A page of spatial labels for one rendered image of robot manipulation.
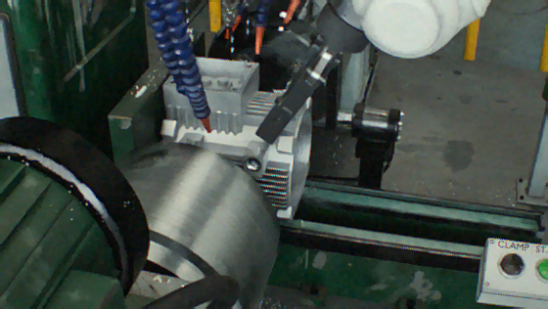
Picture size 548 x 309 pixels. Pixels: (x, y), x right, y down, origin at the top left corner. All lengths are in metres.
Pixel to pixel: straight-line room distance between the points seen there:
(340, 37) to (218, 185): 0.23
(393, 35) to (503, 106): 1.14
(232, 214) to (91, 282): 0.36
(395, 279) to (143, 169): 0.48
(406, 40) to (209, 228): 0.30
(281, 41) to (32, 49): 0.48
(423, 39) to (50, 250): 0.37
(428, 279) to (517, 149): 0.57
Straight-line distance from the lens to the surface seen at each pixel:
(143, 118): 0.99
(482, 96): 1.78
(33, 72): 0.96
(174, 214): 0.75
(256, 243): 0.82
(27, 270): 0.46
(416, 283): 1.12
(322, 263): 1.11
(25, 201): 0.49
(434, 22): 0.62
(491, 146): 1.58
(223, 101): 1.01
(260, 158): 0.98
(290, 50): 1.23
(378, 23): 0.63
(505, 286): 0.85
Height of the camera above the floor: 1.63
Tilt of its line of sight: 34 degrees down
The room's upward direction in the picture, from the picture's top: straight up
